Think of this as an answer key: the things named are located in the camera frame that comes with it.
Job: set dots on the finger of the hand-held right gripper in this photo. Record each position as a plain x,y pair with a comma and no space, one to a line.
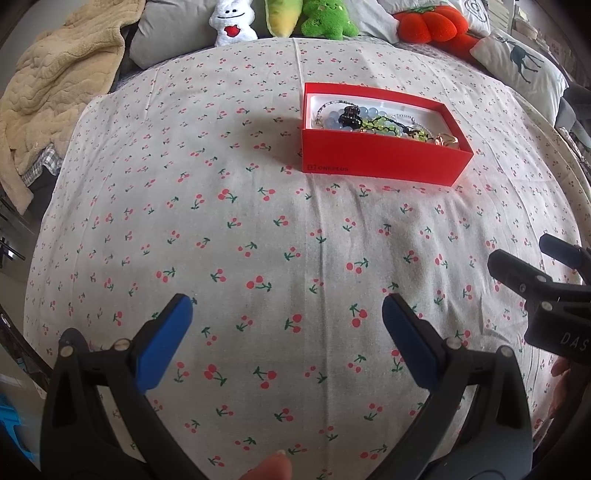
517,272
561,249

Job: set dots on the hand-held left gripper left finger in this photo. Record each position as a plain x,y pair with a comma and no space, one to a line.
161,346

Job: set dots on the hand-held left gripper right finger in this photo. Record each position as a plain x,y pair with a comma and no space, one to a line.
413,341

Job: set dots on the small gold jewelry piece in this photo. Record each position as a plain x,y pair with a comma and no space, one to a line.
447,139

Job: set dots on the red jewelry box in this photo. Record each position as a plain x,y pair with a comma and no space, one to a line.
383,157

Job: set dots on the black beaded jewelry piece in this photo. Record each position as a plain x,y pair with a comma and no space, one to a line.
349,117

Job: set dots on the person's right hand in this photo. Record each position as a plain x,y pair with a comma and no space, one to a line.
562,387

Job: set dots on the person's left hand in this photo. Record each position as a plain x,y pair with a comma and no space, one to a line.
270,468

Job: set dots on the grey chair with clothing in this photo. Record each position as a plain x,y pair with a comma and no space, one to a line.
577,115

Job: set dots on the cherry print bed sheet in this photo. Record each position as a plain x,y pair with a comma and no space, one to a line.
277,254

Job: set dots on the blue plastic object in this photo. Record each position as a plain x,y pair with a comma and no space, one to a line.
11,429

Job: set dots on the white pillow with deer print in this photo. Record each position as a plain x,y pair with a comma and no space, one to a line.
517,64

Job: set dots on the white pillow with doodle print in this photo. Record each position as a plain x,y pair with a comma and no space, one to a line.
473,16

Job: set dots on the orange pumpkin plush cushion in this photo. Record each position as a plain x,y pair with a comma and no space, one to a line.
434,27

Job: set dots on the beige quilted blanket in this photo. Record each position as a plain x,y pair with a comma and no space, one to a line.
51,83

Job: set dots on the grey pillow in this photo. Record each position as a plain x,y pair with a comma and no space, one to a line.
161,32

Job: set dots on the green tree plush toy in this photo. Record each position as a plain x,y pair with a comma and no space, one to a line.
328,21

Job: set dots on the white bunny plush toy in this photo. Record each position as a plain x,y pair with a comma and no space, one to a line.
233,25

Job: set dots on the yellow green carrot plush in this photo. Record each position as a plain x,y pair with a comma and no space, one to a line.
284,18

